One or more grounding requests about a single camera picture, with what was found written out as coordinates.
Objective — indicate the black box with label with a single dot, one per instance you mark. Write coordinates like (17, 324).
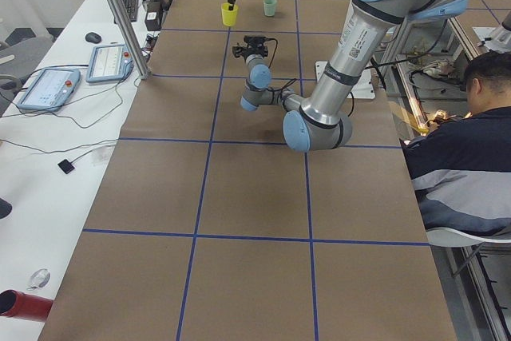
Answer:
(155, 11)

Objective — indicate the far blue teach pendant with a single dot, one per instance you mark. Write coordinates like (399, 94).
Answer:
(109, 63)

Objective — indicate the yellow plastic cup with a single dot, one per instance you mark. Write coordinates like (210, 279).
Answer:
(229, 13)

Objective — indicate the person in navy jacket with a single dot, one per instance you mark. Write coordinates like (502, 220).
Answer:
(460, 172)

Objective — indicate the aluminium frame post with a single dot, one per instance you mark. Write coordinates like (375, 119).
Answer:
(121, 17)

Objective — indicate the green plastic cup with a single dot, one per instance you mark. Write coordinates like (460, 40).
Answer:
(269, 8)

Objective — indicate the near blue teach pendant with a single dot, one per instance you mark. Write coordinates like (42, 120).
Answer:
(50, 90)

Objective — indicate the red cylinder bottle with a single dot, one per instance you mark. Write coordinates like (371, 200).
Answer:
(19, 305)

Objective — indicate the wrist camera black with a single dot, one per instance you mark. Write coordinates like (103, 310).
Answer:
(254, 40)

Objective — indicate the black keyboard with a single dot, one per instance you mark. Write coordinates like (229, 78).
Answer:
(131, 7)

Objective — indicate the blue teach pendant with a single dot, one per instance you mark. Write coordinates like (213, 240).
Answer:
(50, 90)
(109, 63)

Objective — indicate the black computer mouse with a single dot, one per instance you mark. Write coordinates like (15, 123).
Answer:
(93, 38)

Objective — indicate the small black square pad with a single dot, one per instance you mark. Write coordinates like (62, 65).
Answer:
(66, 166)

